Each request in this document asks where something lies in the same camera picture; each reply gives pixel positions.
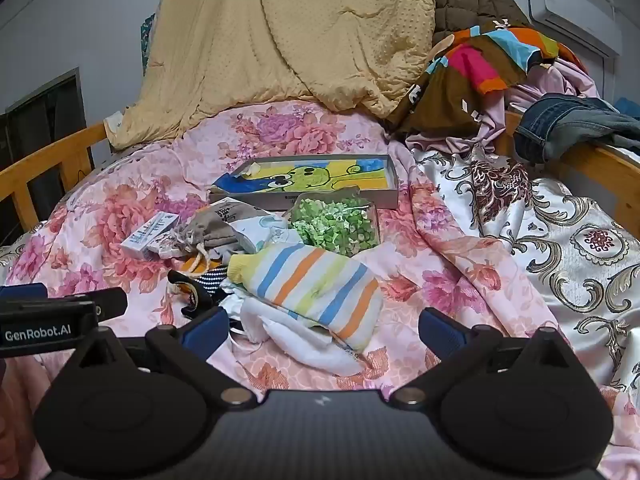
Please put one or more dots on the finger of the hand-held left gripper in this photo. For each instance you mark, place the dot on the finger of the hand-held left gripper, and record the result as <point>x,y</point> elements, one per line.
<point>112,302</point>
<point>22,291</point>

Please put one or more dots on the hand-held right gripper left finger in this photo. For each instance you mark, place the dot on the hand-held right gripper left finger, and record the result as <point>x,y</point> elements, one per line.
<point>205,332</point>

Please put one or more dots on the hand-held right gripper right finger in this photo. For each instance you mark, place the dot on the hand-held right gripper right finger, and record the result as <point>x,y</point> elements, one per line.
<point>440,332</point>

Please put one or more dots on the black and white striped sock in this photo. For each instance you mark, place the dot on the black and white striped sock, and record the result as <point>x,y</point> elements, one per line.
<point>210,277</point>

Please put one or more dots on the white knit glove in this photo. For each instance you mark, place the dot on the white knit glove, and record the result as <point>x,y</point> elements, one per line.
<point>295,345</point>

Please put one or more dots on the pastel striped sock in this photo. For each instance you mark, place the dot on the pastel striped sock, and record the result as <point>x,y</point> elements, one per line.
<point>310,285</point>

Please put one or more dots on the grey tray with cartoon picture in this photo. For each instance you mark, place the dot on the grey tray with cartoon picture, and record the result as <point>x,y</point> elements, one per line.
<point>350,175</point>

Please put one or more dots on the white box with blue print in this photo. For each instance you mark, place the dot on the white box with blue print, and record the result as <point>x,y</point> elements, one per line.
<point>145,237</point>

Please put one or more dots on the white and blue packet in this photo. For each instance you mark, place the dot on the white and blue packet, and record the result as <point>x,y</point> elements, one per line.
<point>255,232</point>

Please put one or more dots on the gold patterned satin sheet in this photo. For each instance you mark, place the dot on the gold patterned satin sheet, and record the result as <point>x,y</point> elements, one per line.
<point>550,240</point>

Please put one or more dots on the clear container of green pieces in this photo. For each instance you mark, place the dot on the clear container of green pieces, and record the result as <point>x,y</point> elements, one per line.
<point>330,225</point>

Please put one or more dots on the dark window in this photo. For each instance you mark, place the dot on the dark window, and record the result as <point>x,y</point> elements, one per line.
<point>45,110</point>

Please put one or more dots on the pink floral bedsheet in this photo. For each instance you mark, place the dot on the pink floral bedsheet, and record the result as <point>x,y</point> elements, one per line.
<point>310,130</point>

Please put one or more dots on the colourful patterned brown cloth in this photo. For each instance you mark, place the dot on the colourful patterned brown cloth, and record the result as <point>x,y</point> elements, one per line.
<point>450,95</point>

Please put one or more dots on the blue jeans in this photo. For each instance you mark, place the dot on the blue jeans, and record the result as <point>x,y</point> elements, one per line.
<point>560,120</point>

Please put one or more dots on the teal patterned cloth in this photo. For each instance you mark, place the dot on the teal patterned cloth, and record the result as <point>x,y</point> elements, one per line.
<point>147,40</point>

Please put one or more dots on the pale pink garment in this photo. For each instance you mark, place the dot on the pale pink garment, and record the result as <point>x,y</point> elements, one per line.
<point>570,80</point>

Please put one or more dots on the yellow dotted blanket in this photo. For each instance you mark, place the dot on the yellow dotted blanket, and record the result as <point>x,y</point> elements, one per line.
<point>250,35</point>

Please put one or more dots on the white air conditioner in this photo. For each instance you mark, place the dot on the white air conditioner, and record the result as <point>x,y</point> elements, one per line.
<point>575,5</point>

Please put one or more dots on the wooden bed frame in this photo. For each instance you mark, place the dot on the wooden bed frame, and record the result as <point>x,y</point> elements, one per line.
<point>50,152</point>

